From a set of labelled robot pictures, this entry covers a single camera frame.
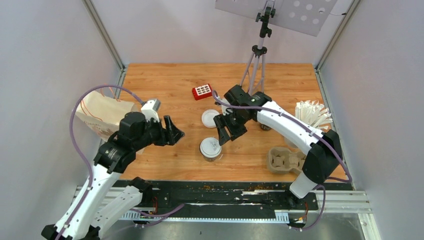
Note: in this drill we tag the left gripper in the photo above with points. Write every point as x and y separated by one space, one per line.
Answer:
169 136

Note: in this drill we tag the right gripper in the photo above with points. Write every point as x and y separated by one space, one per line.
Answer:
221 121

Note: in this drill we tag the white plastic cup lid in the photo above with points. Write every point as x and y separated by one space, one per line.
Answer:
210 147

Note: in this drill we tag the brown coffee cup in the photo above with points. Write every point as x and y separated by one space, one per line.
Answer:
212 159

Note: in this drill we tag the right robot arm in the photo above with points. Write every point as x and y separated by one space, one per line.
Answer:
322 149

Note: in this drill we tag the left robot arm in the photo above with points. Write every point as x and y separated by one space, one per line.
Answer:
85 219

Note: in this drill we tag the red white block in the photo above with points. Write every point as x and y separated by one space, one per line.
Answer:
202 92

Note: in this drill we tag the cardboard cup carrier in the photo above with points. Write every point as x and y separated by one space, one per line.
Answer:
281 160

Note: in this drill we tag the brown paper bag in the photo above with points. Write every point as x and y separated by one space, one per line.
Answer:
102 113

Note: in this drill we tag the paper cup of straws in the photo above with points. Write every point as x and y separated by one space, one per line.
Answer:
314 114

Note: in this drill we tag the tripod stand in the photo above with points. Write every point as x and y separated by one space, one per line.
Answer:
255 69

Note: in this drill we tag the white perforated board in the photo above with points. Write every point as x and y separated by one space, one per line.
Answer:
303 16

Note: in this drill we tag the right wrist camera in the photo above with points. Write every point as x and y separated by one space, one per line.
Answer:
224 108

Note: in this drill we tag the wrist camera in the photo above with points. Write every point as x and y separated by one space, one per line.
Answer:
224 108
150 110

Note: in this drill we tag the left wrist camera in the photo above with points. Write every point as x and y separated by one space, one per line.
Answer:
150 110

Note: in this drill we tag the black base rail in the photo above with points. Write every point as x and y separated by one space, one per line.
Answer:
226 199

